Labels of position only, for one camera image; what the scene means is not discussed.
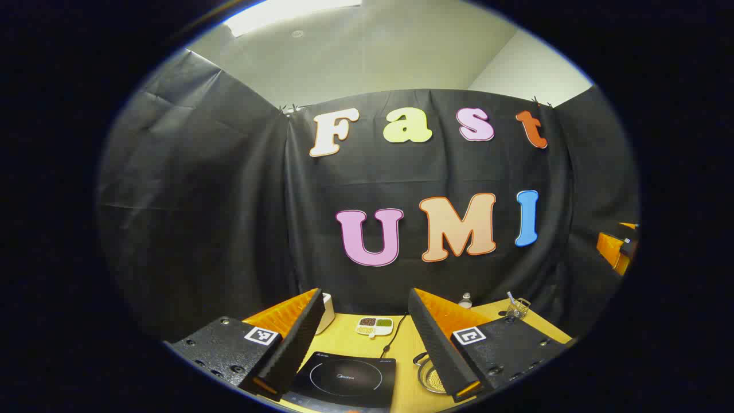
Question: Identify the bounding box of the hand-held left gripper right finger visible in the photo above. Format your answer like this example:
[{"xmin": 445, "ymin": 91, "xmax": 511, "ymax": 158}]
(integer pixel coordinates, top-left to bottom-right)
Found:
[{"xmin": 408, "ymin": 288, "xmax": 574, "ymax": 403}]

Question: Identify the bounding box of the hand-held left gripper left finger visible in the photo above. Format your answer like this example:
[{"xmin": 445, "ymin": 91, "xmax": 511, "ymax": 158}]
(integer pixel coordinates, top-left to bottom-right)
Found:
[{"xmin": 163, "ymin": 288, "xmax": 326, "ymax": 402}]

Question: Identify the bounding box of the stainless steel pot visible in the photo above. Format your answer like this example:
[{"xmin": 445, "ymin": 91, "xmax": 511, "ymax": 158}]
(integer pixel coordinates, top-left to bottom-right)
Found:
[{"xmin": 413, "ymin": 353, "xmax": 448, "ymax": 395}]

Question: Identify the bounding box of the black induction cooktop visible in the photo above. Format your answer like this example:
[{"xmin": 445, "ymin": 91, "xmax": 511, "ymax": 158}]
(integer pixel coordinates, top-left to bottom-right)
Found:
[{"xmin": 281, "ymin": 351, "xmax": 397, "ymax": 411}]

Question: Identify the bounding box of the white toaster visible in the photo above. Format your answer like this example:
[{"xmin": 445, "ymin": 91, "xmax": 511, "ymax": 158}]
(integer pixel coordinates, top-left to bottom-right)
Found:
[{"xmin": 317, "ymin": 293, "xmax": 335, "ymax": 335}]

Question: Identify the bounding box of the white divided bean dish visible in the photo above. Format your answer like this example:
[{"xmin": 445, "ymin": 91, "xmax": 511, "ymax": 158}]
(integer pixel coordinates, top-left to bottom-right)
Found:
[{"xmin": 356, "ymin": 317, "xmax": 395, "ymax": 338}]

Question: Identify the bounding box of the black power cable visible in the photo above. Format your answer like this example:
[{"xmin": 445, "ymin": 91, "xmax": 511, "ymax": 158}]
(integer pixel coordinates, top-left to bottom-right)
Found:
[{"xmin": 380, "ymin": 313, "xmax": 408, "ymax": 359}]

